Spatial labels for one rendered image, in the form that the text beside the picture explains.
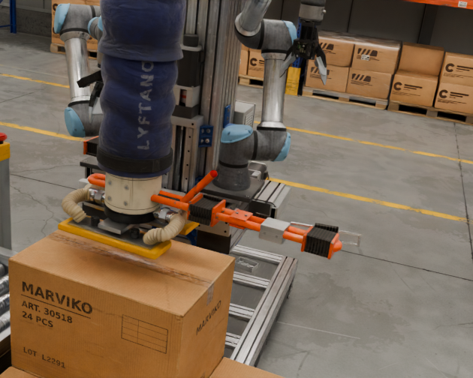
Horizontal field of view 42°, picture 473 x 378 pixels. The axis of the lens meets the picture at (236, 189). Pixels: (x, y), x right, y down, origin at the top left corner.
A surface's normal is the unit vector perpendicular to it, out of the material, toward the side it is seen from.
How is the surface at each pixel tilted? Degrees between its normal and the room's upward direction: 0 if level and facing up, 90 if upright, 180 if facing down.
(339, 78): 90
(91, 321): 90
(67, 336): 90
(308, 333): 0
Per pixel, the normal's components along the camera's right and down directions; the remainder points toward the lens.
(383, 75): -0.29, 0.32
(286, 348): 0.11, -0.92
